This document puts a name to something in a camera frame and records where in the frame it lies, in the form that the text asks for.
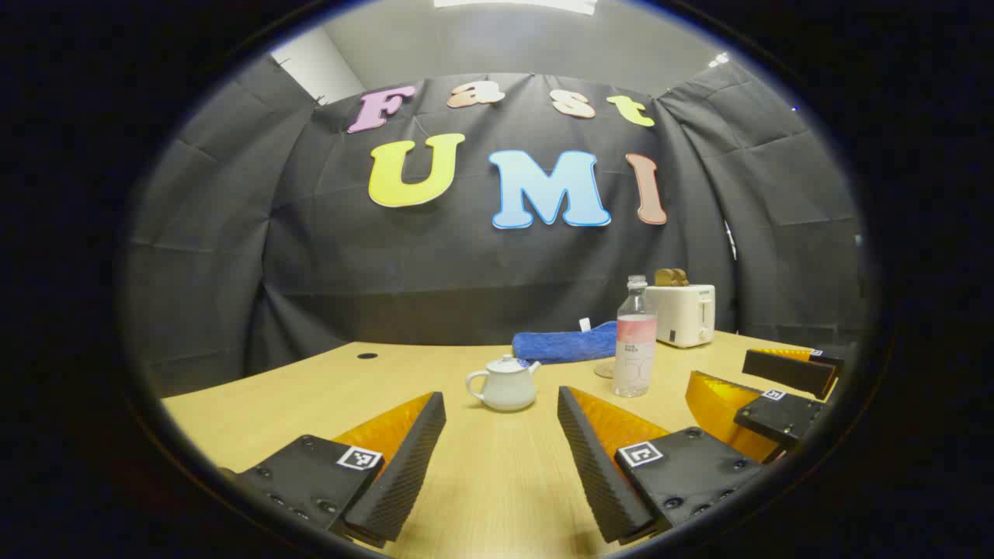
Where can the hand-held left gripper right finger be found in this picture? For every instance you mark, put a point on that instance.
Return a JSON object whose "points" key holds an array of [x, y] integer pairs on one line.
{"points": [[594, 473]]}

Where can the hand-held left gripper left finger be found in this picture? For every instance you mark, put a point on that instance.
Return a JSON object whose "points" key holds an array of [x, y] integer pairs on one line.
{"points": [[404, 473]]}

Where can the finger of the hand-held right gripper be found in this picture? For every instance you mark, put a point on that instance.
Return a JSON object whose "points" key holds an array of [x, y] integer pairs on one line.
{"points": [[776, 419], [788, 373]]}

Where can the round wooden coaster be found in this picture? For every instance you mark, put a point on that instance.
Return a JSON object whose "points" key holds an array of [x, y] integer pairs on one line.
{"points": [[604, 370]]}

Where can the white teacup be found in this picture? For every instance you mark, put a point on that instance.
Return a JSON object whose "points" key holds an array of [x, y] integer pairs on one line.
{"points": [[509, 392]]}

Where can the clear pink-label water bottle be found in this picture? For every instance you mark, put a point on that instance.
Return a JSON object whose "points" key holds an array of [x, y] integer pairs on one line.
{"points": [[635, 341]]}

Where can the white toaster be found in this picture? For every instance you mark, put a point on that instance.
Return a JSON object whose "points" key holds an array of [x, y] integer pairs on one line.
{"points": [[683, 314]]}

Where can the blue towel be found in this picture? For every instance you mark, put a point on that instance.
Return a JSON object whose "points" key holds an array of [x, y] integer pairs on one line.
{"points": [[559, 345]]}

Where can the brown bread slice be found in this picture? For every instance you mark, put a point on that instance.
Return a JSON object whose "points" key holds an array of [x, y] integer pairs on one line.
{"points": [[664, 277], [681, 278]]}

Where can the ceiling light panel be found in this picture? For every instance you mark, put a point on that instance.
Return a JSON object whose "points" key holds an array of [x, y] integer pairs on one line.
{"points": [[512, 5]]}

